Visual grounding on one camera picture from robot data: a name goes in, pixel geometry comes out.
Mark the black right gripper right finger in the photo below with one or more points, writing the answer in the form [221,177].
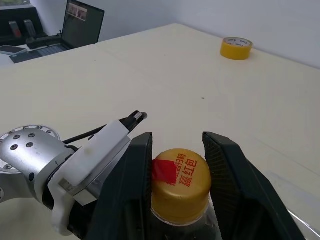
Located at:
[240,190]

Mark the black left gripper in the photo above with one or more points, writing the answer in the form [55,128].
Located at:
[128,126]

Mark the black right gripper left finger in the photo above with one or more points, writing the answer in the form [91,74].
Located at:
[122,190]

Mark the gold bottle cap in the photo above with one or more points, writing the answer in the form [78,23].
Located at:
[185,190]

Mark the black laptop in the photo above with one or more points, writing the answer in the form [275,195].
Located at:
[82,22]

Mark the yellow tape roll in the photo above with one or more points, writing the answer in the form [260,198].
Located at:
[235,53]

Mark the black desk device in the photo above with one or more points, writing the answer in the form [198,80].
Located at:
[42,41]

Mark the black keyboard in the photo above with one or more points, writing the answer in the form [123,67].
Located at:
[32,55]

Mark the white flat device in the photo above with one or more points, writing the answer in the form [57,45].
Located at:
[11,49]

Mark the black case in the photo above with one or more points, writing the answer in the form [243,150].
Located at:
[22,15]

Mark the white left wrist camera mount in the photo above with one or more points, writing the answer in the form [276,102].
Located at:
[100,152]

